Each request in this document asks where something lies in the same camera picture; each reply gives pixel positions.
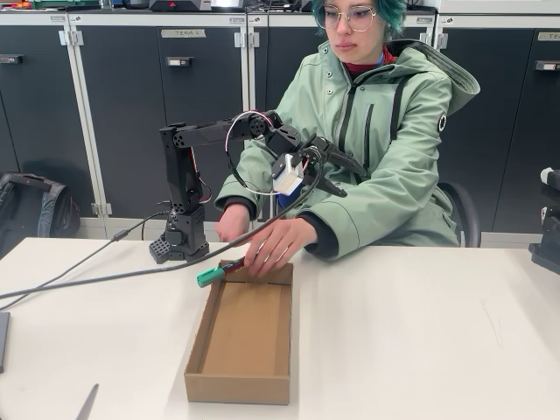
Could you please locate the open brown cardboard box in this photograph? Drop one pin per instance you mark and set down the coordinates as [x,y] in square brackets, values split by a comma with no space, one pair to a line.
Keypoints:
[245,332]

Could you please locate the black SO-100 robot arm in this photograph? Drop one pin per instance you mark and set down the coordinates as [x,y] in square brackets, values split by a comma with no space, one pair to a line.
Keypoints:
[179,175]

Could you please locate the black cabinet door lock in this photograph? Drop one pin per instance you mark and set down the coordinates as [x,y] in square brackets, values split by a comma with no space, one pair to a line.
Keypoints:
[549,65]
[11,59]
[179,62]

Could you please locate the idle black robot arm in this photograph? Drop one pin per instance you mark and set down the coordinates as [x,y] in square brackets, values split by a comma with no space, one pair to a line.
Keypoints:
[549,249]

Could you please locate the clear glass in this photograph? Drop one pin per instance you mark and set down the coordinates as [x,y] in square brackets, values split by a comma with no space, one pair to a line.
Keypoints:
[106,4]

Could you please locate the grey cabinet hinge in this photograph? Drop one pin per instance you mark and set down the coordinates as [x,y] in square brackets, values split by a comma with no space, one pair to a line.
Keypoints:
[247,40]
[441,41]
[101,209]
[71,38]

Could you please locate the black backpack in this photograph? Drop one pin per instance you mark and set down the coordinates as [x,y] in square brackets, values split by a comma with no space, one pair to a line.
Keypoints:
[35,210]

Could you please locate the person's right hand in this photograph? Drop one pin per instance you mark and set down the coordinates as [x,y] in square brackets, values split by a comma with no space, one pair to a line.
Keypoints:
[234,223]

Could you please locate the cut-off tape label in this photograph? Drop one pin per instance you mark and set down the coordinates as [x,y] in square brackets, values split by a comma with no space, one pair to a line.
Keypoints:
[551,36]

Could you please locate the flat grey device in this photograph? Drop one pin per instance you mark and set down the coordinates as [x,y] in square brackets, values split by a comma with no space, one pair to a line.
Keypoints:
[3,341]

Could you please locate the head with teal hair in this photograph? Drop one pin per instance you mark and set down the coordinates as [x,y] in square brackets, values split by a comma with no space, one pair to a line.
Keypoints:
[354,44]

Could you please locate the small grey box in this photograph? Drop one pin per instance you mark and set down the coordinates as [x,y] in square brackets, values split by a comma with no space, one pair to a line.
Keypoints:
[227,3]

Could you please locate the person in green jacket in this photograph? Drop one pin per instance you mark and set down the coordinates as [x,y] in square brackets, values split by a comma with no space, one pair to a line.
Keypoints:
[394,131]

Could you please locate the tape label reading team 4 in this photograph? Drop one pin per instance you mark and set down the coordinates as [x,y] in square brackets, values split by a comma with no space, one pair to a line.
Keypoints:
[184,33]

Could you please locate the person's left forearm green sleeve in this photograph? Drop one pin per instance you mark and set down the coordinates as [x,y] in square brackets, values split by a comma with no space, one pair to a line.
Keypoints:
[372,219]

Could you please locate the green capped black marker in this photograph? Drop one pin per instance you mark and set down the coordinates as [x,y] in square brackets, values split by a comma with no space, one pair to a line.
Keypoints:
[207,276]

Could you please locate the person's left hand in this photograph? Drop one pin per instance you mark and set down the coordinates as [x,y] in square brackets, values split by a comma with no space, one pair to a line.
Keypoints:
[284,240]

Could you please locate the grey tapered strip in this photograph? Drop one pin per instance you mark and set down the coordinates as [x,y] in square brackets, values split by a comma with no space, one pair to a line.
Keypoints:
[87,404]

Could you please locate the dark red turtleneck sweater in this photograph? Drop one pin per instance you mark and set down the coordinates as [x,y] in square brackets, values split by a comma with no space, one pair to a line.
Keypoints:
[367,65]

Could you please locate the person's right forearm green sleeve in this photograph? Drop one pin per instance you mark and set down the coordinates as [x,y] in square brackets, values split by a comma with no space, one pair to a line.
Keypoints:
[258,168]

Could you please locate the green crate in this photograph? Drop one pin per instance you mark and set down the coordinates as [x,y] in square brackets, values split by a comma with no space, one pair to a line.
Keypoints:
[65,4]

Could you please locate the gold-rimmed glasses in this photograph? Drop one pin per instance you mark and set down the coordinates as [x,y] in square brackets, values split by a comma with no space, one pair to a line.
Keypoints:
[361,19]

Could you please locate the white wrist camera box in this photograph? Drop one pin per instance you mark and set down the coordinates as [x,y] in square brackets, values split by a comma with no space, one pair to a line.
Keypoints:
[289,177]

